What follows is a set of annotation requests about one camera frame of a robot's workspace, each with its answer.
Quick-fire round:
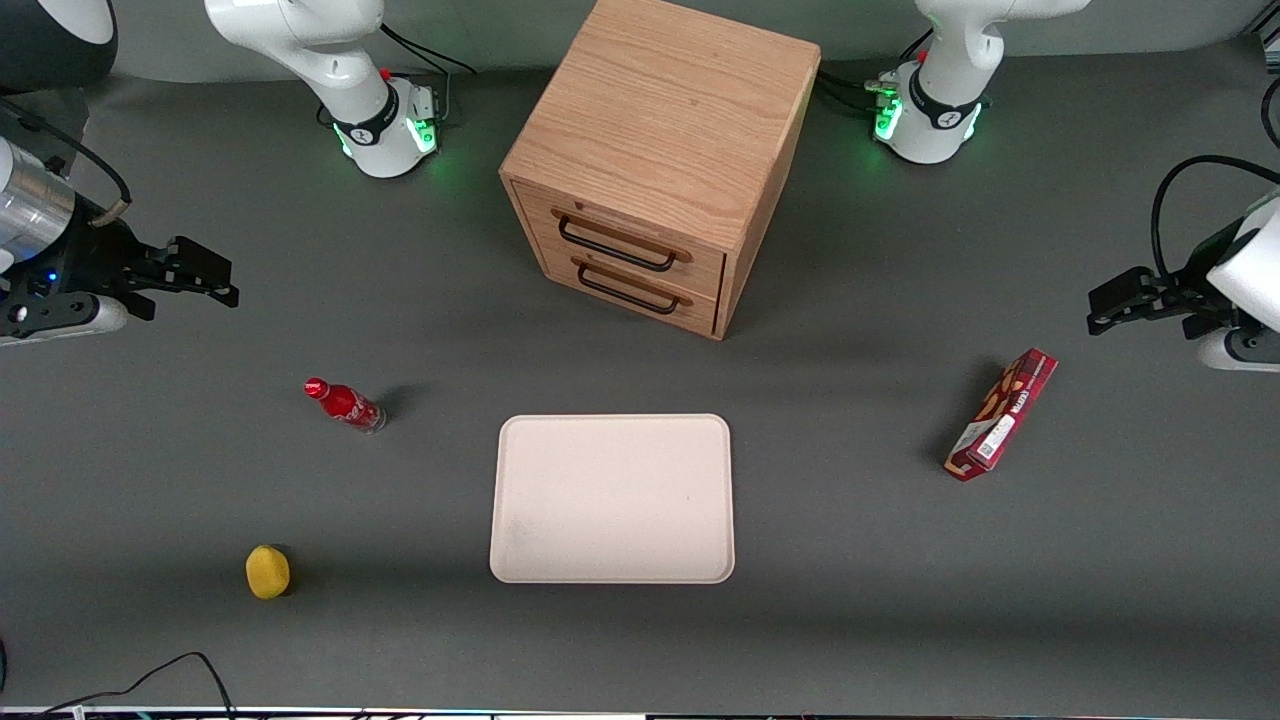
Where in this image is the yellow lemon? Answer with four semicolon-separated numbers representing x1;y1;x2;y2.
245;544;292;601

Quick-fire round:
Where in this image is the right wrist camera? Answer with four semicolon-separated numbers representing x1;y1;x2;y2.
0;295;130;347

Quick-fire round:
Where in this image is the red snack box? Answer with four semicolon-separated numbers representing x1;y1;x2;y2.
944;348;1059;483

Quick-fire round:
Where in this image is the short black drawer handle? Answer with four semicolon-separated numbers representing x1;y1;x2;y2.
576;257;682;317

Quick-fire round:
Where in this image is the black right arm base cable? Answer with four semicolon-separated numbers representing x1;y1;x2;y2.
378;22;478;127

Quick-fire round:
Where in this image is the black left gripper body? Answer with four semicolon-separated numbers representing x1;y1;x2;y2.
1148;218;1246;341

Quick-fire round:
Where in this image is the black right arm wrist cable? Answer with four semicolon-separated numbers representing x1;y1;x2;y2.
0;98;134;221

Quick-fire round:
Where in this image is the wooden drawer with short handle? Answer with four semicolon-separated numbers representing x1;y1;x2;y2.
538;244;721;337

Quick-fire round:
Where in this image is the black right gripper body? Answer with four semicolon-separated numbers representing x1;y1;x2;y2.
0;216;167;336

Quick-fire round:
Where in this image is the black left arm base cable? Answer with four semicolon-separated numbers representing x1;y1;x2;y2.
814;30;933;117

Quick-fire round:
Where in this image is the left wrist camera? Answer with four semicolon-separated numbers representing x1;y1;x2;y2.
1198;328;1280;374

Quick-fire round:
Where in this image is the black left arm wrist cable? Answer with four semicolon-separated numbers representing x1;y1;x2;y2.
1149;154;1280;283

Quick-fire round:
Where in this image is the wooden drawer with long handle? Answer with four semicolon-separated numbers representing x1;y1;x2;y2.
512;182;728;301

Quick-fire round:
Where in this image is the black cable at table edge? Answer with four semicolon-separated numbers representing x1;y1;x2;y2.
28;651;238;720

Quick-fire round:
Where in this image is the black arm wrist cable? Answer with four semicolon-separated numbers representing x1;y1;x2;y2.
1149;154;1280;283
0;98;134;221

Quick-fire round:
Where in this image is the red coke bottle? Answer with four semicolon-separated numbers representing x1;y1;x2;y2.
304;377;387;435

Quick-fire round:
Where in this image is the wooden drawer cabinet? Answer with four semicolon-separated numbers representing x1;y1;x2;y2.
499;0;823;342

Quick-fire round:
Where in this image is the beige plastic tray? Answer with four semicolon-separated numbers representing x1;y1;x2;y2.
489;413;736;585

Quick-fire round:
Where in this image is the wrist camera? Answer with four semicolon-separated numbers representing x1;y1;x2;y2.
0;295;130;347
1198;328;1280;374

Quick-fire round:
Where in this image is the long black drawer handle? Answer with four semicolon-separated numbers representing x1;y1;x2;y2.
557;214;677;274

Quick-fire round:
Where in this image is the black arm base cable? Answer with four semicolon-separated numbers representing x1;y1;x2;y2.
378;22;478;127
814;30;933;117

